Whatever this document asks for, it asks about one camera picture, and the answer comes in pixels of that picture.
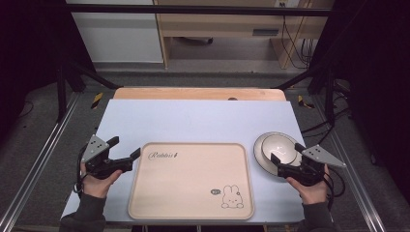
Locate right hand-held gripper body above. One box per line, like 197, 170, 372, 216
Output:
278, 144, 348, 188

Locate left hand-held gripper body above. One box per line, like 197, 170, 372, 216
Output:
80, 134, 126, 181

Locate white bowl with dark rim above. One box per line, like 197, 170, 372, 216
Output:
260, 132, 299, 165

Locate person's left hand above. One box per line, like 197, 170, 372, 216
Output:
79, 161, 124, 199

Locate person's right hand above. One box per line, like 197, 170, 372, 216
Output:
286, 163, 331, 206

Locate white plate with dark rim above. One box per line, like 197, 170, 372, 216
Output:
252, 130, 306, 177

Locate yellow and black tape strip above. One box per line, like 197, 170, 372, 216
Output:
90, 92, 104, 110
296, 94, 316, 110

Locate black metal stand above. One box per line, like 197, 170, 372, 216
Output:
273, 66, 337, 127
55, 57, 121, 124

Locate beige rabbit print tray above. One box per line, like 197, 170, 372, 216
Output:
127, 141, 255, 221

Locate light blue table mat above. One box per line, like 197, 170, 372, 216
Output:
60, 99, 307, 225

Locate wooden table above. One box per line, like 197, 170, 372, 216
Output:
112, 86, 287, 102

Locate white cabinet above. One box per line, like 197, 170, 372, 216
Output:
65, 0, 164, 64

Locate dark object under desk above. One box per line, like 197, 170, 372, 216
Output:
179, 36, 215, 46

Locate wooden desk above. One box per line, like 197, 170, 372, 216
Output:
153, 0, 336, 70

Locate left hand-held gripper cable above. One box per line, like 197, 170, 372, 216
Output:
73, 146, 90, 195

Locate hand-held gripper cable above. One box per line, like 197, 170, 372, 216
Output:
73, 146, 90, 195
323, 165, 346, 212

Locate right hand-held gripper cable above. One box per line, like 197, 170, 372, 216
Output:
323, 165, 346, 212

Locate aluminium floor rail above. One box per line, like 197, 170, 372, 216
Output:
0, 92, 81, 232
313, 96, 388, 232

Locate black floor cables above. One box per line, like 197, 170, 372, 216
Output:
300, 78, 353, 146

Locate thin black floor cable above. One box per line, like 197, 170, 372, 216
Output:
16, 100, 35, 120

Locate black cables under desk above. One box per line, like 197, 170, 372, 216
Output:
279, 14, 316, 70

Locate black horizontal frame bar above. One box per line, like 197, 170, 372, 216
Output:
65, 3, 334, 17

